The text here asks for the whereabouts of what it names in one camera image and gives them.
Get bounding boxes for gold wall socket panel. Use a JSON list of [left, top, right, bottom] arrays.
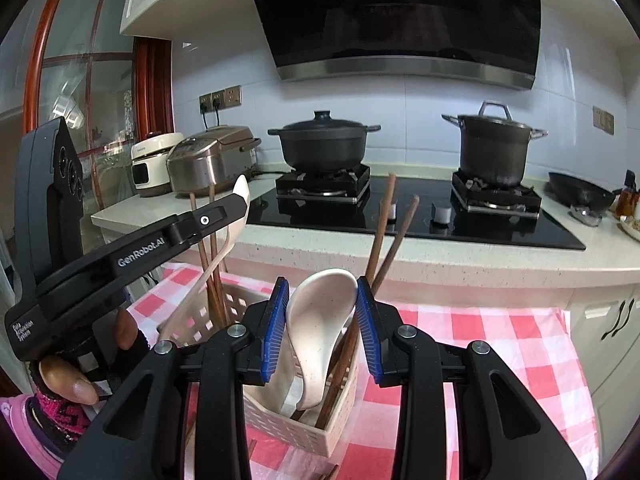
[[199, 85, 242, 113]]

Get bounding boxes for brown bottle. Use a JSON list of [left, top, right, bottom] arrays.
[[616, 170, 640, 218]]

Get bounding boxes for gold wall switch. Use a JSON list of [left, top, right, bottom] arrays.
[[592, 105, 616, 136]]

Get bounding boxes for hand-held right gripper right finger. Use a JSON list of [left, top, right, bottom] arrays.
[[356, 276, 588, 480]]

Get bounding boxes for red wooden glass door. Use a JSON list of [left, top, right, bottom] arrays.
[[22, 0, 173, 211]]

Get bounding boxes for small white spoon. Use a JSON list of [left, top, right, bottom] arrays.
[[159, 174, 252, 341]]

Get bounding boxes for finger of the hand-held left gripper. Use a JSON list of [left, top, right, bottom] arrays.
[[167, 195, 251, 246]]

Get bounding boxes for silver rice cooker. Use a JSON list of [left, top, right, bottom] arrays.
[[166, 125, 262, 198]]

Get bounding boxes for black casserole pot with lid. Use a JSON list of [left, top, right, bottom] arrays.
[[267, 110, 382, 173]]

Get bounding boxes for white base cabinets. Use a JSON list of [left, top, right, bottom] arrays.
[[97, 225, 640, 456]]

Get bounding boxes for person's left hand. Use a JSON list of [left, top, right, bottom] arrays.
[[30, 307, 151, 406]]

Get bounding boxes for black wok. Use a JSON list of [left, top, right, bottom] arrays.
[[547, 171, 617, 208]]

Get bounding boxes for red white checkered tablecloth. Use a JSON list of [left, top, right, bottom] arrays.
[[127, 260, 601, 480]]

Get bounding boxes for large white spoon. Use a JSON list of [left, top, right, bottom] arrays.
[[285, 268, 359, 410]]

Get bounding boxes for black glass range hood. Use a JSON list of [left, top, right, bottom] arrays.
[[240, 0, 543, 92]]

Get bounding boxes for small metal dish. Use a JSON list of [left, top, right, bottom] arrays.
[[570, 204, 603, 227]]

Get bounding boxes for white countertop cooker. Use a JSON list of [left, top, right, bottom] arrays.
[[131, 131, 185, 197]]

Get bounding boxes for white plastic lattice basket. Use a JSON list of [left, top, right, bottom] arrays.
[[160, 280, 361, 453]]

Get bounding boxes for speckled stone countertop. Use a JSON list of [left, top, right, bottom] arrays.
[[90, 160, 640, 306]]

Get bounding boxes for black glass gas cooktop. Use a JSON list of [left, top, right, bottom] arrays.
[[245, 162, 587, 251]]

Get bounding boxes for tall dark stockpot with lid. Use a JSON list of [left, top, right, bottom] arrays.
[[441, 100, 549, 187]]

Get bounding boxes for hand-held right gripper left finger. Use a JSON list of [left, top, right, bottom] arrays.
[[57, 276, 291, 480]]

